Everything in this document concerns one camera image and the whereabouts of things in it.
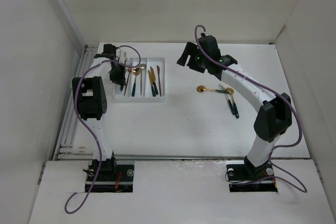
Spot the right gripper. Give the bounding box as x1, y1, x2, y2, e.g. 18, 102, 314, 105
176, 41, 208, 73

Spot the gold fork green handle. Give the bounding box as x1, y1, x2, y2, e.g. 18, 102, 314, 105
120, 58, 132, 92

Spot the gold spoon green handle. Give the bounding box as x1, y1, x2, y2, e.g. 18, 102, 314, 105
131, 68, 141, 97
196, 86, 228, 93
226, 88, 240, 119

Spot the silver spoon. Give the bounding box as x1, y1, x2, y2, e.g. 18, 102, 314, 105
139, 63, 146, 95

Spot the gold knife green handle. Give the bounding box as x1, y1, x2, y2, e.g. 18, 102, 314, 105
148, 70, 156, 97
150, 67, 159, 95

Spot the rose gold knife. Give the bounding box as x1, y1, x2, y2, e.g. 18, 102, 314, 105
156, 65, 162, 96

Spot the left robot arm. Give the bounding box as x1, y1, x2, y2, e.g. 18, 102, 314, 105
72, 44, 125, 183

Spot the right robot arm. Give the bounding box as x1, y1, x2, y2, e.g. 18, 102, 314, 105
177, 33, 292, 179

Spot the white cutlery tray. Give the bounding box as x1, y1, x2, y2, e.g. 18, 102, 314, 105
112, 58, 166, 103

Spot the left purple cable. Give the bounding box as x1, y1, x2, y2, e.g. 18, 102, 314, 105
64, 45, 142, 214

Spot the purple cable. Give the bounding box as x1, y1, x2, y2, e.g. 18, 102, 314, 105
194, 25, 308, 193
64, 45, 142, 214

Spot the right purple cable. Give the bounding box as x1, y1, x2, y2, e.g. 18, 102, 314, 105
194, 25, 308, 193

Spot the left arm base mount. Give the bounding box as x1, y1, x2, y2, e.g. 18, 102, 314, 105
91, 164, 134, 193

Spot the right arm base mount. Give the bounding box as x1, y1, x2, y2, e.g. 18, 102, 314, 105
225, 164, 278, 193

